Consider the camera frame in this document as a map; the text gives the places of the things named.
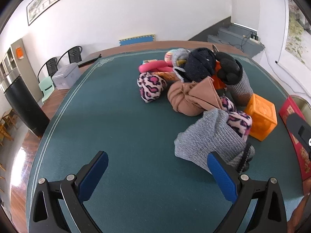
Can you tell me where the leopard print plush toy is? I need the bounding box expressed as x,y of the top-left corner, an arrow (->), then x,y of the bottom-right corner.
137,73 -> 167,104
220,97 -> 253,139

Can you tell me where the grey knitted cloth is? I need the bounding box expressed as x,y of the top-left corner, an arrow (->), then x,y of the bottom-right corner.
174,109 -> 255,173

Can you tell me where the pastel sock ball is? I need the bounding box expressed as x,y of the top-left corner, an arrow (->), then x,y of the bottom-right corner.
165,49 -> 191,66

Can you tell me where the tan snack packet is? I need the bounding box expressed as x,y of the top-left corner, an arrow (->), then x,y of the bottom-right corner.
155,71 -> 174,81

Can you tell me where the grey staircase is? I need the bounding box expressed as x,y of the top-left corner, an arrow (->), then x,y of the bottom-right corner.
190,17 -> 264,59

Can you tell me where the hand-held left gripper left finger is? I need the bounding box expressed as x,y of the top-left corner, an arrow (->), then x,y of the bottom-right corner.
29,150 -> 109,233

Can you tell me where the navy knitted hat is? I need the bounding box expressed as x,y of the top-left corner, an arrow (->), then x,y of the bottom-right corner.
183,48 -> 217,82

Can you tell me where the pink foam roller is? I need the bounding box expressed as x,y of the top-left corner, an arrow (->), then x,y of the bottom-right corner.
138,61 -> 174,74

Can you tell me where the person's right forearm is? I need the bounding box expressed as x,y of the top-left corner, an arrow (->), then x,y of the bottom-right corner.
288,194 -> 311,233

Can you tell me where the red box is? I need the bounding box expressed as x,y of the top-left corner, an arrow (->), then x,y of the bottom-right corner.
279,97 -> 311,182

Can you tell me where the pale cabinet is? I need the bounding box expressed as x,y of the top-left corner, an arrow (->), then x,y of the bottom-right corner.
0,37 -> 26,78

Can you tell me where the blue foam mat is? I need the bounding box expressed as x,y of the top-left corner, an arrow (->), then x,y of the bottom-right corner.
119,34 -> 156,46

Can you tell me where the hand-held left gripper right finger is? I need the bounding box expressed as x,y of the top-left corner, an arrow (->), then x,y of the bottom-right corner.
207,151 -> 288,233

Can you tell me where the hanging scroll painting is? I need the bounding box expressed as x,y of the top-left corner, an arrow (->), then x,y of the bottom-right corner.
276,0 -> 311,66

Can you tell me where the wooden chair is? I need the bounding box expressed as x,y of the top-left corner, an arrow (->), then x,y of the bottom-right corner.
0,112 -> 15,148

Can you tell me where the black power cable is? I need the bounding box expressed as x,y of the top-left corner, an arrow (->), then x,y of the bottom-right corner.
228,29 -> 253,50

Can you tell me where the grey metal box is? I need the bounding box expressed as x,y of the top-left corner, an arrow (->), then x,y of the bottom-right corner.
52,64 -> 81,90

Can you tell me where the tan cloth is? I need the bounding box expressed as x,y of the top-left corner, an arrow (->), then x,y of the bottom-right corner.
168,76 -> 223,116

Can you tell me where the framed landscape painting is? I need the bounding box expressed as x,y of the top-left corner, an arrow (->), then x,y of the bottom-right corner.
26,0 -> 67,26

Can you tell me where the black knit glove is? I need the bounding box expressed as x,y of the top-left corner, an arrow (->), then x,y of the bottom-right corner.
215,52 -> 254,106

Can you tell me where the green plastic stool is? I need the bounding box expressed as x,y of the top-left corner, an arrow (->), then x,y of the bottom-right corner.
39,76 -> 55,103

